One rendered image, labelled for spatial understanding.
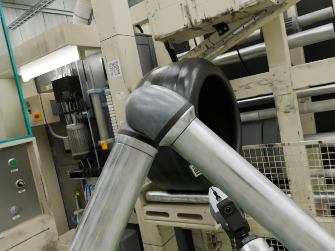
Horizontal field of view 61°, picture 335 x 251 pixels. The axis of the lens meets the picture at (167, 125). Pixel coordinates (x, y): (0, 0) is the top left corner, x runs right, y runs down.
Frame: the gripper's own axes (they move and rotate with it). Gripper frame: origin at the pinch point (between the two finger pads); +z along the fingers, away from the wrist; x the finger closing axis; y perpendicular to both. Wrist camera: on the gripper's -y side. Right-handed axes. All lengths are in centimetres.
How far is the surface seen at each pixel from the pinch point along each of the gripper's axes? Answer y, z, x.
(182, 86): -17.0, 31.7, 10.5
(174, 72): -18.6, 39.7, 11.4
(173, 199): 22.8, 19.3, -14.9
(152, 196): 23.8, 27.2, -22.6
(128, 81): -9, 67, -5
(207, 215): 22.3, 5.0, -6.2
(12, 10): 151, 1087, -224
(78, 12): -22, 146, -11
